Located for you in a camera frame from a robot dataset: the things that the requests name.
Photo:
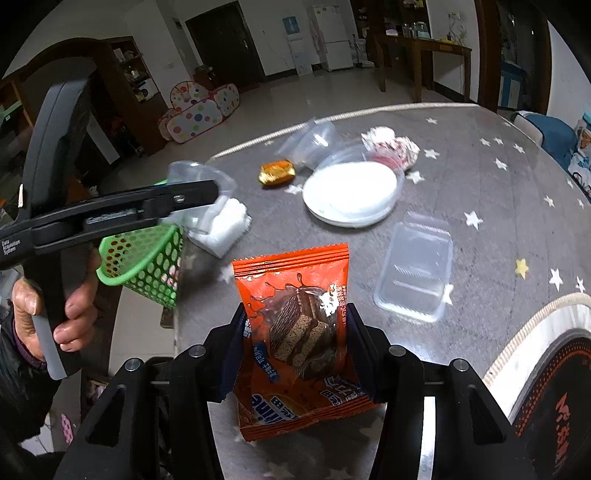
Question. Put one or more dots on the orange snack packet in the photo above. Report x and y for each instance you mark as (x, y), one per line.
(295, 286)

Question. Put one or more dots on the clear plastic tray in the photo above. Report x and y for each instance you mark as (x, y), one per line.
(415, 267)

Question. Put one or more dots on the white water dispenser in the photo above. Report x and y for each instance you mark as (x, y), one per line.
(298, 46)

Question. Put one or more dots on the wooden arched cabinet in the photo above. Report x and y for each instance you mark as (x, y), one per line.
(134, 92)

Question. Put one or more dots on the small blue cabinet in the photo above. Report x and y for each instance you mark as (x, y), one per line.
(513, 87)

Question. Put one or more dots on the black round stool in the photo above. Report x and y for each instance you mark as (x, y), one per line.
(558, 406)

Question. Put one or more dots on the dark wooden door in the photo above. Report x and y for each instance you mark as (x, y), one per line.
(226, 46)

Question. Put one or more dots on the polka dot play tent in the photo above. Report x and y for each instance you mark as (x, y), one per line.
(198, 110)

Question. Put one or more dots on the white refrigerator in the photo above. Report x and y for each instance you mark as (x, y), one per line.
(330, 37)

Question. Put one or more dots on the person's left hand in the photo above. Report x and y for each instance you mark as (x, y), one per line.
(78, 309)

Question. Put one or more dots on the grey star-patterned tablecloth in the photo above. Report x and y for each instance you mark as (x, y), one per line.
(485, 230)

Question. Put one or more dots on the clear plastic cup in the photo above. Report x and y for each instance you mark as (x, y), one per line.
(196, 170)

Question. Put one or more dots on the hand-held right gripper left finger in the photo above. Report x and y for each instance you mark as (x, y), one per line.
(231, 362)

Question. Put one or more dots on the white round disposable plate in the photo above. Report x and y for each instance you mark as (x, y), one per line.
(348, 191)

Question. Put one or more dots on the green perforated plastic basket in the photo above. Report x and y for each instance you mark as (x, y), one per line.
(147, 263)

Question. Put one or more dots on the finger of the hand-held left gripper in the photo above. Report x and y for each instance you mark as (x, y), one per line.
(115, 224)
(184, 194)

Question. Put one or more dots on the blue chair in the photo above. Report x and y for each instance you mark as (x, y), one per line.
(549, 136)

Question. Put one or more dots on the red and white crumpled wrapper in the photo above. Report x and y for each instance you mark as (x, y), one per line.
(392, 145)

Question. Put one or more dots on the printed cardboard box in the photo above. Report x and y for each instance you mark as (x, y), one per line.
(581, 157)

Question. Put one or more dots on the dark wooden shelf unit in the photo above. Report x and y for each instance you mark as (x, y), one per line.
(392, 16)

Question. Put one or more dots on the gold foil wrapper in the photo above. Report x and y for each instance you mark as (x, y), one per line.
(276, 173)

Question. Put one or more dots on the person's left forearm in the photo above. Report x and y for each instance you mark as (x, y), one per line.
(21, 397)

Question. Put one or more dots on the brown wooden table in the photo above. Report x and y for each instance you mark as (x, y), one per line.
(415, 46)

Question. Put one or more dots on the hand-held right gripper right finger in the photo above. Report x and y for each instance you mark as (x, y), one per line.
(362, 355)

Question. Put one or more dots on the clear plastic bag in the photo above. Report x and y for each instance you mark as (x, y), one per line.
(307, 143)

